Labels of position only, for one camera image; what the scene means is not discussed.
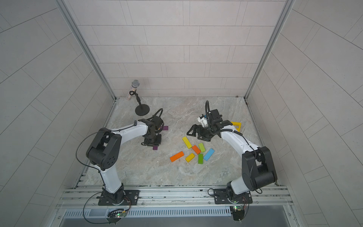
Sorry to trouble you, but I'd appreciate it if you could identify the yellow short block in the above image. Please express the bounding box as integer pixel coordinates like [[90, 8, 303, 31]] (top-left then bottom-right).
[[185, 153, 195, 163]]

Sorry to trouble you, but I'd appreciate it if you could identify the left circuit board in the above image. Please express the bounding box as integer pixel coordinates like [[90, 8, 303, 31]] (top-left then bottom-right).
[[106, 209, 128, 224]]

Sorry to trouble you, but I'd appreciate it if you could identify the aluminium rail frame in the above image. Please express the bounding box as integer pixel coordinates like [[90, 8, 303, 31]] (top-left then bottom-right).
[[55, 185, 294, 223]]

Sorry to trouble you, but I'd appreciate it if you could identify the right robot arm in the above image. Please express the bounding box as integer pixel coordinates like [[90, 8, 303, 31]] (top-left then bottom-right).
[[187, 109, 278, 197]]

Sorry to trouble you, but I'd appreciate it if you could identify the light blue block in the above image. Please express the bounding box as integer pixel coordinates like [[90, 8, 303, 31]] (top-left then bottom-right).
[[203, 148, 215, 161]]

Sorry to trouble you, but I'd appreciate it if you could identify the orange long block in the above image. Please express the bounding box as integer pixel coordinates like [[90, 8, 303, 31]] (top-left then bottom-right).
[[170, 151, 184, 162]]

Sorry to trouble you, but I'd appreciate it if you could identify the microphone on black stand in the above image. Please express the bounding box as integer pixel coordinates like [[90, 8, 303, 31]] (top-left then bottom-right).
[[129, 79, 150, 116]]

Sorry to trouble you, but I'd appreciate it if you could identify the circuit board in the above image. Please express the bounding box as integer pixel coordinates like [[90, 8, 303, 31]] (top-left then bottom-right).
[[106, 209, 128, 224], [230, 206, 245, 222]]

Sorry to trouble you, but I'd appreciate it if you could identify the red-orange block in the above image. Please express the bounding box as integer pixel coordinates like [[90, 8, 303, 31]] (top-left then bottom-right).
[[192, 145, 201, 155]]

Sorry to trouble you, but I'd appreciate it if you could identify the lime green flat block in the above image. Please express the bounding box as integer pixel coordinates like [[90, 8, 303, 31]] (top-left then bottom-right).
[[198, 143, 206, 152]]

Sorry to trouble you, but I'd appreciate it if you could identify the right circuit board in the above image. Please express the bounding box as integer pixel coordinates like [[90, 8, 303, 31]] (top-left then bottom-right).
[[230, 206, 245, 222]]

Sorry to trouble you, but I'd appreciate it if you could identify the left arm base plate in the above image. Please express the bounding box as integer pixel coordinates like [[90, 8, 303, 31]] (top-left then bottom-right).
[[97, 188, 140, 206]]

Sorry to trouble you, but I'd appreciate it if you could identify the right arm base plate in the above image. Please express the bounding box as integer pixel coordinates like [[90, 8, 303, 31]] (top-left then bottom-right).
[[212, 187, 253, 205]]

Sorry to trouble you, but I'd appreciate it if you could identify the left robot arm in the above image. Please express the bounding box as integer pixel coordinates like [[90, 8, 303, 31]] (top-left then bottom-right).
[[86, 115, 164, 204]]

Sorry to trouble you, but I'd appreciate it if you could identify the yellow triangle frame piece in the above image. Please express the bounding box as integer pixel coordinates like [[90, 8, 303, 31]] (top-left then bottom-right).
[[232, 122, 242, 132]]

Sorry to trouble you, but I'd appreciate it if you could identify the yellow long block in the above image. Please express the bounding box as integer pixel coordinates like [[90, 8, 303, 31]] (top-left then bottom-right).
[[182, 137, 192, 149]]

